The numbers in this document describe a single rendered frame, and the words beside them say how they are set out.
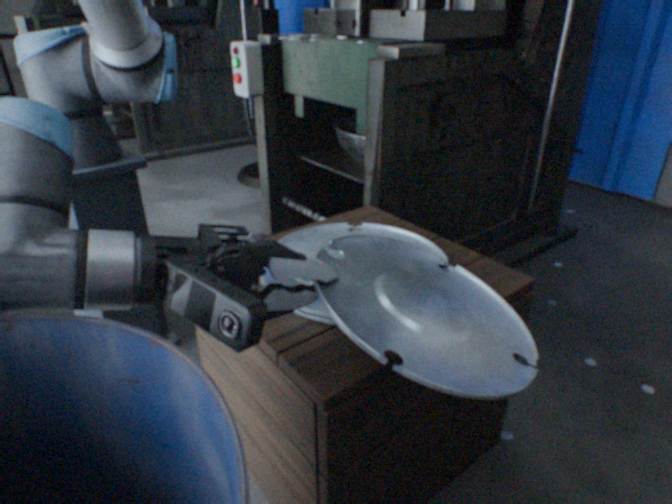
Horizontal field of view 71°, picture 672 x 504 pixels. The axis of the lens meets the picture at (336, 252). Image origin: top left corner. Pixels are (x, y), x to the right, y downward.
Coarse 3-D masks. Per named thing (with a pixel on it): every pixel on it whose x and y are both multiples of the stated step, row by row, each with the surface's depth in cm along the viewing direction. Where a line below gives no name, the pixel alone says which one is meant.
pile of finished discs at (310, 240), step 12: (312, 228) 84; (324, 228) 85; (336, 228) 85; (348, 228) 85; (360, 228) 85; (372, 228) 85; (384, 228) 85; (396, 228) 84; (288, 240) 81; (300, 240) 81; (312, 240) 81; (324, 240) 81; (408, 240) 81; (420, 240) 81; (312, 252) 77; (336, 252) 76; (444, 264) 73; (264, 276) 70; (300, 312) 62; (312, 312) 62; (324, 312) 61; (336, 324) 61
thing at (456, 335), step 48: (336, 240) 63; (384, 240) 69; (336, 288) 54; (384, 288) 56; (432, 288) 61; (480, 288) 67; (384, 336) 49; (432, 336) 52; (480, 336) 56; (528, 336) 60; (432, 384) 45; (480, 384) 48; (528, 384) 50
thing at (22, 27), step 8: (72, 0) 352; (56, 8) 344; (64, 8) 345; (72, 8) 348; (80, 8) 351; (32, 16) 367; (40, 16) 350; (48, 16) 337; (56, 16) 340; (64, 16) 349; (72, 16) 352; (80, 16) 356; (16, 24) 366; (24, 24) 367; (32, 24) 371; (40, 24) 336; (48, 24) 339; (56, 24) 342; (64, 24) 345; (72, 24) 348; (80, 24) 352; (24, 32) 369; (104, 104) 376
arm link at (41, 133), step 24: (0, 120) 42; (24, 120) 42; (48, 120) 44; (0, 144) 41; (24, 144) 42; (48, 144) 43; (72, 144) 47; (0, 168) 41; (24, 168) 41; (48, 168) 43; (72, 168) 46; (0, 192) 40; (24, 192) 41; (48, 192) 42
